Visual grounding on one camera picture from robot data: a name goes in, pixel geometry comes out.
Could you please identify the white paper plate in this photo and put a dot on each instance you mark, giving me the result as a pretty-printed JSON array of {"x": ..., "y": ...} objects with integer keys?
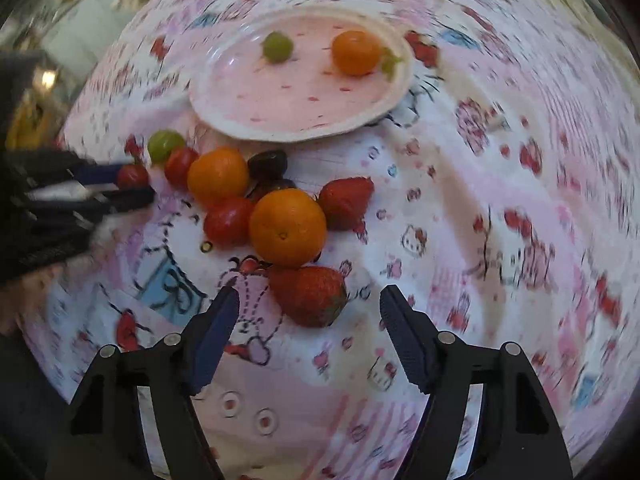
[{"x": 300, "y": 100}]

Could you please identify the red cherry tomato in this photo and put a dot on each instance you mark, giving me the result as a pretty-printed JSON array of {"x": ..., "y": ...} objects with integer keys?
[
  {"x": 133, "y": 176},
  {"x": 227, "y": 221},
  {"x": 179, "y": 167}
]

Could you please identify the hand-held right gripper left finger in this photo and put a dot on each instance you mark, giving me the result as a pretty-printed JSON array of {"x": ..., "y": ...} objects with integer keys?
[{"x": 216, "y": 340}]

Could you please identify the pink printed blanket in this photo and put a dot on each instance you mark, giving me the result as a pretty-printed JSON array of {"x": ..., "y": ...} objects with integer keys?
[{"x": 450, "y": 210}]

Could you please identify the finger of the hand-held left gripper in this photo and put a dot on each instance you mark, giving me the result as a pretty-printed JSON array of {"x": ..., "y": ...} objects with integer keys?
[
  {"x": 100, "y": 172},
  {"x": 125, "y": 199}
]

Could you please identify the green grape with stem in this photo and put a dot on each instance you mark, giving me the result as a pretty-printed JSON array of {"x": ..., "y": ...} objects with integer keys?
[{"x": 391, "y": 63}]

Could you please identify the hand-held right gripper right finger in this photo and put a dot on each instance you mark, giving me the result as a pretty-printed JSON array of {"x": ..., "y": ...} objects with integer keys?
[{"x": 406, "y": 340}]

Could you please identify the white cabinet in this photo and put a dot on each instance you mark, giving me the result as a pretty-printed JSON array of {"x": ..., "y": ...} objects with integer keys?
[{"x": 75, "y": 30}]

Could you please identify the orange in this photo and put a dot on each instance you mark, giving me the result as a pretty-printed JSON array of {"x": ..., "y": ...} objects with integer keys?
[
  {"x": 287, "y": 227},
  {"x": 356, "y": 52},
  {"x": 218, "y": 174}
]

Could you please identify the dark purple grape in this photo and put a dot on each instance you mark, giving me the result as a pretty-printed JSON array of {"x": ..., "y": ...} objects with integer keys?
[
  {"x": 267, "y": 162},
  {"x": 265, "y": 188}
]

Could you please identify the red strawberry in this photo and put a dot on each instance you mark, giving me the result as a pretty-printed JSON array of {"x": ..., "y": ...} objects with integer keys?
[
  {"x": 310, "y": 295},
  {"x": 346, "y": 202}
]

